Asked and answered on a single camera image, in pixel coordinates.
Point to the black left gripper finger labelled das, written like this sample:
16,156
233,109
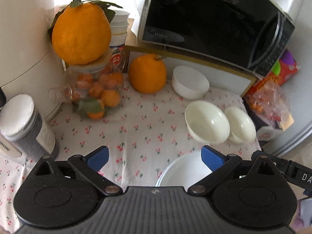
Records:
293,172

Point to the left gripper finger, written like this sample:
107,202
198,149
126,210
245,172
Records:
221,166
87,167

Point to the blue patterned ceramic plate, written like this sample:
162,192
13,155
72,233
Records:
185,171

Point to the cream bowl large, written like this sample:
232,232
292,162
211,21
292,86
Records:
242,128

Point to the white bowl small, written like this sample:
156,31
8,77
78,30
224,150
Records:
189,83

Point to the white kitchen appliance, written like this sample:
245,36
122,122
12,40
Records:
29,64

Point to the dark cardboard box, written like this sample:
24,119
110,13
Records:
267,130

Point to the cherry print tablecloth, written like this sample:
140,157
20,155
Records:
145,135

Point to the glass jar of kumquats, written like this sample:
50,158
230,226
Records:
93,90

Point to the grey canister with white lid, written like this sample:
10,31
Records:
25,128

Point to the plastic bag of oranges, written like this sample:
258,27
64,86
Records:
270,102

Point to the white board under microwave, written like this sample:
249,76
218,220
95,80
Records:
218,74

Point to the colourful snack box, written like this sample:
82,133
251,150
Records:
282,71

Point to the red snack packet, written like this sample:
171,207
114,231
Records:
120,57

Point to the orange on tablecloth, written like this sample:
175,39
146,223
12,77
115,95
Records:
147,74

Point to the orange with leaves on jar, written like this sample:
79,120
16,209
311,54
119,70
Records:
81,33

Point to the black microwave oven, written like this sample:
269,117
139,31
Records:
249,34

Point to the stack of white cups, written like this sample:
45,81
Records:
119,28

